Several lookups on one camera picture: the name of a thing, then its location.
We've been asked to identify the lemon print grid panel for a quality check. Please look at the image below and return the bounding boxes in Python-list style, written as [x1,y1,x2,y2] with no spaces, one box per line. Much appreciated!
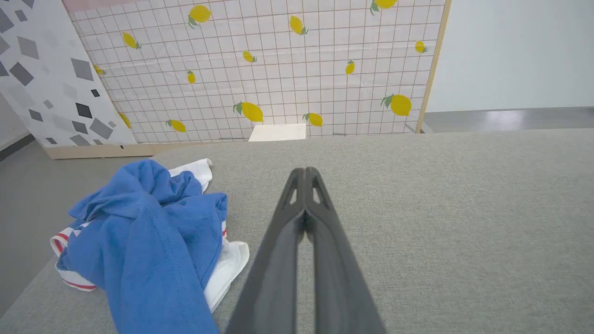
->
[62,0,452,145]

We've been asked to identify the blue shirt with white-red trim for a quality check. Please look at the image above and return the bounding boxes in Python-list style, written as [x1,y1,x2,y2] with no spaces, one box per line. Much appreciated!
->
[50,158,250,334]

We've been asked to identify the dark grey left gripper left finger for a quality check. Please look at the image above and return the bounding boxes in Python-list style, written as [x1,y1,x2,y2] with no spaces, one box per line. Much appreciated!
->
[225,167,306,334]

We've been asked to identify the grey terrazzo print panel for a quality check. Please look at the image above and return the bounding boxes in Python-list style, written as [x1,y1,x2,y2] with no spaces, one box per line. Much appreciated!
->
[0,0,156,160]

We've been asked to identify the white box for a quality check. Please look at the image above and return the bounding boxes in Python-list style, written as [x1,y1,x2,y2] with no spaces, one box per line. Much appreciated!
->
[249,123,307,142]

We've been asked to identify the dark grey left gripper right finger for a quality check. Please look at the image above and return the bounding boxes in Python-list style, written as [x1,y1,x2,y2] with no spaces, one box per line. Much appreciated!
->
[305,167,387,334]

